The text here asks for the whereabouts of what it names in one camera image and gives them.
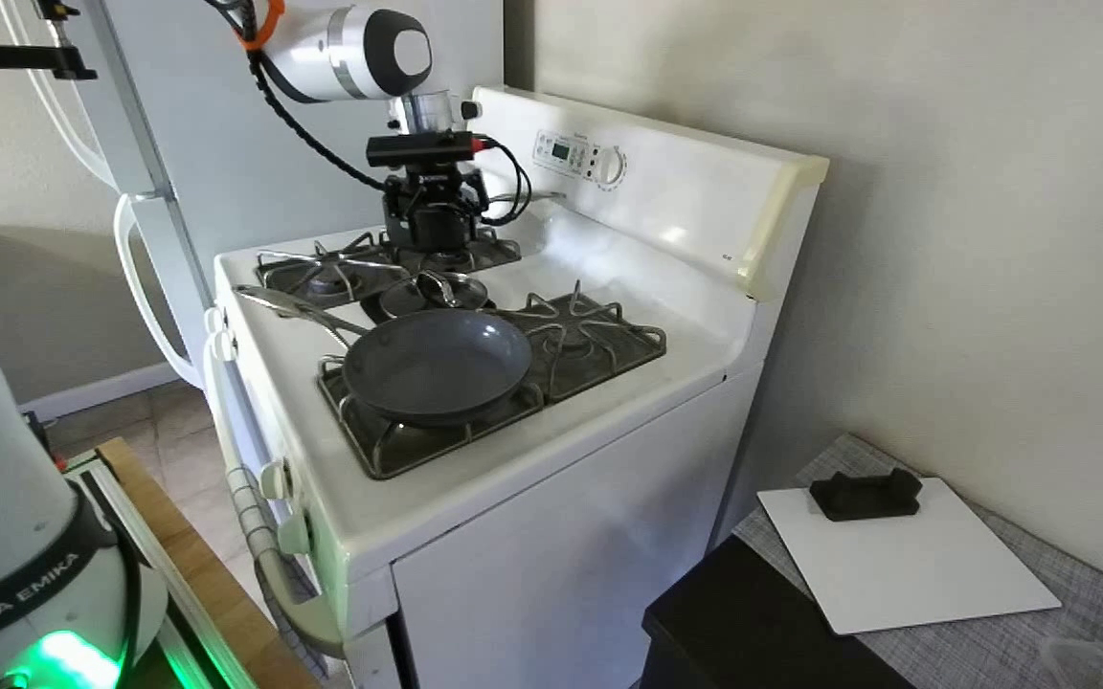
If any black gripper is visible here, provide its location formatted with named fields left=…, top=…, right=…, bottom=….
left=383, top=166, right=490, bottom=219

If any dark grey saucepan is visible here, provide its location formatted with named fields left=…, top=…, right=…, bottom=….
left=387, top=197, right=526, bottom=253

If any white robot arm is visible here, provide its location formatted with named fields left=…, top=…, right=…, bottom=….
left=207, top=0, right=461, bottom=192

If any black stove grate with pot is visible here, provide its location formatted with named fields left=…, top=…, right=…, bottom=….
left=252, top=229, right=522, bottom=307

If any grey frying pan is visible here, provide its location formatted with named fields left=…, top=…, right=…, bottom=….
left=247, top=289, right=531, bottom=427

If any black stove grate with pan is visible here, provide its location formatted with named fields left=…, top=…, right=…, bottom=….
left=319, top=289, right=668, bottom=480

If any white gas stove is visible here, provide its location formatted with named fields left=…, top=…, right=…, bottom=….
left=203, top=90, right=829, bottom=689

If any white refrigerator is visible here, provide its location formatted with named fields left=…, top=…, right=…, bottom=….
left=0, top=0, right=217, bottom=393

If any wooden robot platform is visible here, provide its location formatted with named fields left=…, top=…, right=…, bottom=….
left=67, top=442, right=319, bottom=689

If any small black clip object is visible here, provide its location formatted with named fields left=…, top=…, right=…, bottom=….
left=810, top=470, right=925, bottom=521

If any white board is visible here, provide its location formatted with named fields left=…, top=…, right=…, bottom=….
left=757, top=480, right=1056, bottom=636

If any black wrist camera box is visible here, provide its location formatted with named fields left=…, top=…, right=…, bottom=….
left=363, top=129, right=485, bottom=169

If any black wrapped cable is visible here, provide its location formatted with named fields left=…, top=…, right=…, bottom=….
left=240, top=49, right=542, bottom=229

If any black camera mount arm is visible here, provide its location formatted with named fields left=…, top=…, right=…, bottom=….
left=0, top=0, right=91, bottom=81

